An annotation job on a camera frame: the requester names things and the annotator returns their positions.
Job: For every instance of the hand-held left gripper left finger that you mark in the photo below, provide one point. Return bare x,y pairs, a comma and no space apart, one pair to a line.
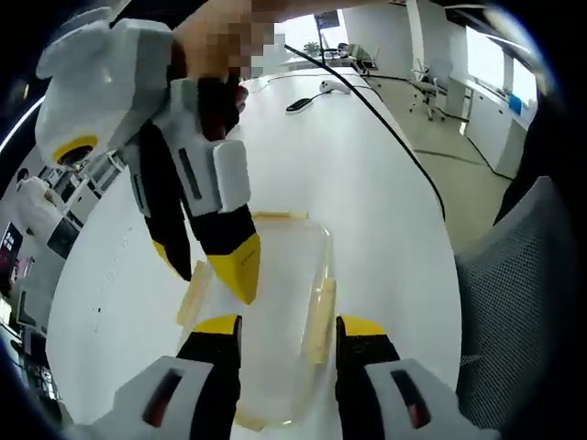
206,366

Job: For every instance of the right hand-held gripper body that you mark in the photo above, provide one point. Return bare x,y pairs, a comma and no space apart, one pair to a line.
91,82

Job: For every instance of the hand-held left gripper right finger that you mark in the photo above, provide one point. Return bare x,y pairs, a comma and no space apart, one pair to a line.
362,366

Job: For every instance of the clear plastic box with buckles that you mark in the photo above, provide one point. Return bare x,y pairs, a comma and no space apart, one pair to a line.
275,275

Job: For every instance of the person's right hand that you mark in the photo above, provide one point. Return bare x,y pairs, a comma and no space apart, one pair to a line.
189,50

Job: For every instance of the white shelving unit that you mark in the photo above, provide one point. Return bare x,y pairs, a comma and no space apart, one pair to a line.
91,174

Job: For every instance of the long ceiling light strip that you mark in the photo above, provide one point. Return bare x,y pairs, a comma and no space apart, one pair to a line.
18,124

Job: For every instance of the black handheld device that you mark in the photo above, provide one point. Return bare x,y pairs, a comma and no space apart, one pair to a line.
298,105

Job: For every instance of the dark monitor screen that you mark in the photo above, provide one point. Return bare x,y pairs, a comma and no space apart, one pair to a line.
10,247

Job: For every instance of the white handheld device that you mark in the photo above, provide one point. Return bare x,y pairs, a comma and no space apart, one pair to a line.
331,85

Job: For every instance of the grey mesh office chair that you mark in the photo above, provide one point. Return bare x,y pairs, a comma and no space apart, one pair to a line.
513,298

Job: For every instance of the small green plant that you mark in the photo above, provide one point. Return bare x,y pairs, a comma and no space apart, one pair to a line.
312,46

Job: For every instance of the white office chair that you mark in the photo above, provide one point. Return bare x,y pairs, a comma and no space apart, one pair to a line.
428,94
367,62

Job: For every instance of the black monitor on stand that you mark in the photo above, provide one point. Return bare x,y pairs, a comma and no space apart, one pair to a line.
326,19

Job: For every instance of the person's dark shirt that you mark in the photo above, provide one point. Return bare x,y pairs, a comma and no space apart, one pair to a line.
532,160

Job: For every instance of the white cabinet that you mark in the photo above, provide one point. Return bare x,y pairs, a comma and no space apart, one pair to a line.
486,124

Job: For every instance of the blue label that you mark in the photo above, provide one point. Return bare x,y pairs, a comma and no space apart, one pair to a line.
517,102

